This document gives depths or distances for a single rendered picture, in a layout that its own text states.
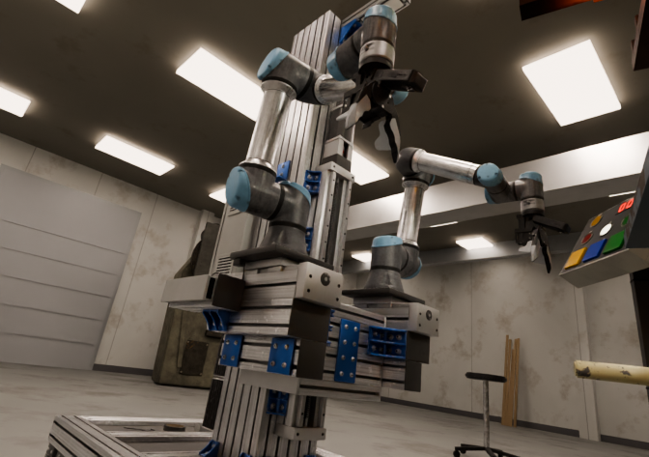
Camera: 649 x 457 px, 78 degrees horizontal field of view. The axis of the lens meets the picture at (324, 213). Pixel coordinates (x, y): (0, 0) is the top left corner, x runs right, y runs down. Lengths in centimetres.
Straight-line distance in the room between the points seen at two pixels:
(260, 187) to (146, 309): 843
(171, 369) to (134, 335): 222
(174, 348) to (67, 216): 345
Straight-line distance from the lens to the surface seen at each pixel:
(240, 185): 113
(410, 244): 167
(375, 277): 151
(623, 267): 153
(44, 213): 909
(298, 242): 117
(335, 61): 102
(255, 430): 138
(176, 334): 740
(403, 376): 138
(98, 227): 925
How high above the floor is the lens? 52
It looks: 21 degrees up
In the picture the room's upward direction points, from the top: 8 degrees clockwise
